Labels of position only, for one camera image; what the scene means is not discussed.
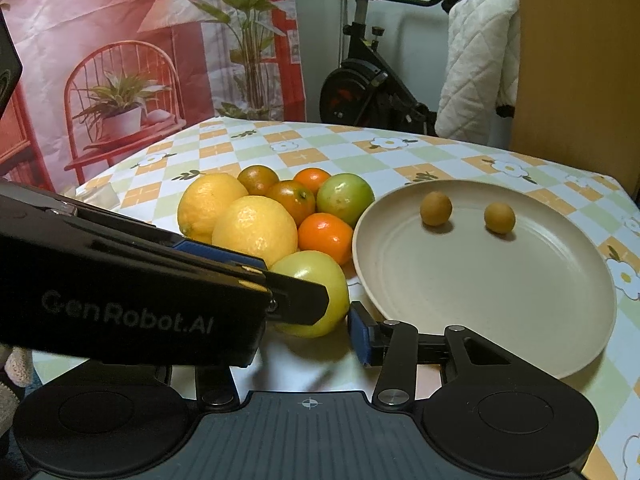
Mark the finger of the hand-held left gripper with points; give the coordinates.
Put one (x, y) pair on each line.
(300, 300)
(220, 255)

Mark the small brown longan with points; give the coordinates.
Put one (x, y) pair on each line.
(499, 217)
(436, 208)

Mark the brownish green tangerine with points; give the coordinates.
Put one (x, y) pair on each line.
(257, 180)
(292, 201)

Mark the yellow lemon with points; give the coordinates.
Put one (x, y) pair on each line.
(255, 230)
(212, 205)

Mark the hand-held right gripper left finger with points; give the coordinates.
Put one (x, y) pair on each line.
(215, 385)

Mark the green mandarin orange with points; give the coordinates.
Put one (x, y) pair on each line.
(345, 195)

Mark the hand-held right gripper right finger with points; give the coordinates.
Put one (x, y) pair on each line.
(361, 332)

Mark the beige round plate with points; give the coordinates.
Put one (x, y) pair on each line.
(475, 285)

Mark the wooden board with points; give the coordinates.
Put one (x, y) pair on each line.
(575, 60)

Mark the printed backdrop cloth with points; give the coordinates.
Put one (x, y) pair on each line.
(100, 10)

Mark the orange tangerine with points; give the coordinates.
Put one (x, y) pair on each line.
(325, 237)
(311, 180)

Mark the checked floral tablecloth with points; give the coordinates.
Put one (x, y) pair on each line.
(300, 145)

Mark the black exercise bike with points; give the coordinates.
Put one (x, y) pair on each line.
(360, 70)

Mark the yellow-green apple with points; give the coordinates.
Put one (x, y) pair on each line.
(312, 262)

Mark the white quilted blanket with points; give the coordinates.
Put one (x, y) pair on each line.
(475, 60)

